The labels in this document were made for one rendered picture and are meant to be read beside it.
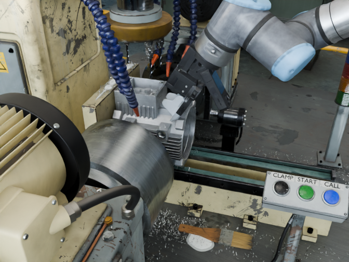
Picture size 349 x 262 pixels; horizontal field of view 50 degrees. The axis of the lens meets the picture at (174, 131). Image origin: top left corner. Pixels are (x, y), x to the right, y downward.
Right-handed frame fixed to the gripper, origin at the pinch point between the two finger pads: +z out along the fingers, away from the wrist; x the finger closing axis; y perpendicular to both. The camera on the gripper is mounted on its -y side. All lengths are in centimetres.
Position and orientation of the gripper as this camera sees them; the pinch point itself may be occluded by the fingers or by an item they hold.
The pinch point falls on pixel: (175, 118)
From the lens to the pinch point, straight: 98.8
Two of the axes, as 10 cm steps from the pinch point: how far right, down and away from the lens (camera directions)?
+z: -4.8, 6.5, 5.9
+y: -8.3, -5.6, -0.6
